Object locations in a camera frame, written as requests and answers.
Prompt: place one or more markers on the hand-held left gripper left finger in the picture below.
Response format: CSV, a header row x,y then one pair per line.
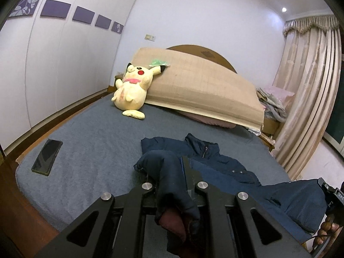
x,y
139,201

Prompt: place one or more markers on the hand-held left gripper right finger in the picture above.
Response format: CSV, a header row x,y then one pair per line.
x,y
192,174

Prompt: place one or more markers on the navy blue padded jacket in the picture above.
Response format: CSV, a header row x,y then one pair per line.
x,y
228,164

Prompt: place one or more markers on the person's right hand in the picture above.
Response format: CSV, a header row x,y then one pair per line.
x,y
326,228

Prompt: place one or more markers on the pink pillow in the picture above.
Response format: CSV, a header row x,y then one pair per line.
x,y
212,119

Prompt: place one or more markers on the window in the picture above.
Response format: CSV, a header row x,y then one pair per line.
x,y
337,129

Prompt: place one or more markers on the white crumpled cloth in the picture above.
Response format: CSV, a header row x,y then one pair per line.
x,y
254,131

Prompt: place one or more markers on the bed with blue-grey sheet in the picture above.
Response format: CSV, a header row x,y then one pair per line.
x,y
94,129

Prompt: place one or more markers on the tan folded bed mat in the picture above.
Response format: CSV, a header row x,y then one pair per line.
x,y
201,86

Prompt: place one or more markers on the wooden bedside table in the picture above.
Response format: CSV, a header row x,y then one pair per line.
x,y
270,125
119,74

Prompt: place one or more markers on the black smartphone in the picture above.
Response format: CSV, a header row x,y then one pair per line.
x,y
47,157

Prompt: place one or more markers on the yellow plush toy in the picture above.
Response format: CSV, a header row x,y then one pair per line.
x,y
131,88

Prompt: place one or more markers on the pile of folded bedding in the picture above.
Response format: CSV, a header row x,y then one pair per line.
x,y
271,102

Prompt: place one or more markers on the beige curtain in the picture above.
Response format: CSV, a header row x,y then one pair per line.
x,y
309,86

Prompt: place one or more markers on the green plastic bag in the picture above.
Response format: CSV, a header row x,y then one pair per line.
x,y
158,62

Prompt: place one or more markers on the wooden headboard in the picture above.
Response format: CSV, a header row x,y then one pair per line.
x,y
212,55

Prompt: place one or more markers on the wall switch plate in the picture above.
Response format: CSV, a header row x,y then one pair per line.
x,y
150,37

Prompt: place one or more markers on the small floral purple wall panel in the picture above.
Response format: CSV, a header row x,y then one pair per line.
x,y
117,27

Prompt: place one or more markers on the large floral purple wall panel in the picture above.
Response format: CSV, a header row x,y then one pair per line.
x,y
24,6

